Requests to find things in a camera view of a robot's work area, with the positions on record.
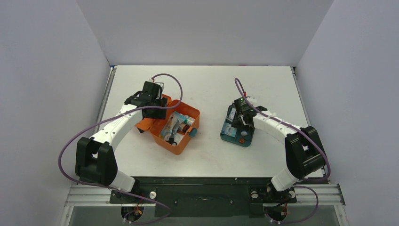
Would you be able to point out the brown bottle orange cap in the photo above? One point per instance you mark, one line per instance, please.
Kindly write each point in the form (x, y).
(183, 128)

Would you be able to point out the teal divided tray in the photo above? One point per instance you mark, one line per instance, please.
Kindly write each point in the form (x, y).
(235, 140)

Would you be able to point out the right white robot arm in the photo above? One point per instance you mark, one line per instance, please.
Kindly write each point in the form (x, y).
(304, 152)

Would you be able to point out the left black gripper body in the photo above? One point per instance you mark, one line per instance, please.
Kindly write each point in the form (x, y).
(159, 101)

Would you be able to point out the blue snack packet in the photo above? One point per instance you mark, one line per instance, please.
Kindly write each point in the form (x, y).
(165, 132)

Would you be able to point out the orange plastic medicine box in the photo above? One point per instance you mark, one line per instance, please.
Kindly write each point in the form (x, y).
(154, 126)

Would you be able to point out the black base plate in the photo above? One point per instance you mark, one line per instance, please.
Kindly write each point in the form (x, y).
(208, 197)

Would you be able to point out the black scissors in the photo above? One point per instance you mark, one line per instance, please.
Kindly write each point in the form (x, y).
(171, 139)

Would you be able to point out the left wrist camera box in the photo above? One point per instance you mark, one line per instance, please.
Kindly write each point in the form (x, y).
(161, 84)

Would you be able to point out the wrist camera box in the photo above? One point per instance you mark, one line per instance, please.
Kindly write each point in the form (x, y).
(250, 99)
(161, 84)

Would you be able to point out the small teal wipe packet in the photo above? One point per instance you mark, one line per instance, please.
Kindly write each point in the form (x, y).
(229, 130)

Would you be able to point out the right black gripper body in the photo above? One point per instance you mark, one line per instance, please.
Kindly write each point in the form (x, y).
(238, 117)

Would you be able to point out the white bottle green label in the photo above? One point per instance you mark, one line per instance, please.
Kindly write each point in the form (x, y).
(188, 120)

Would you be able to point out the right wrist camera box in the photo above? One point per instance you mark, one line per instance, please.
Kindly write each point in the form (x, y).
(250, 99)

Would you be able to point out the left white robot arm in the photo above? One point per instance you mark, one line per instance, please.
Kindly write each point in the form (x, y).
(95, 159)

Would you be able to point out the white blue tube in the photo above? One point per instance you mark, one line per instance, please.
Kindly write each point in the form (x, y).
(244, 133)

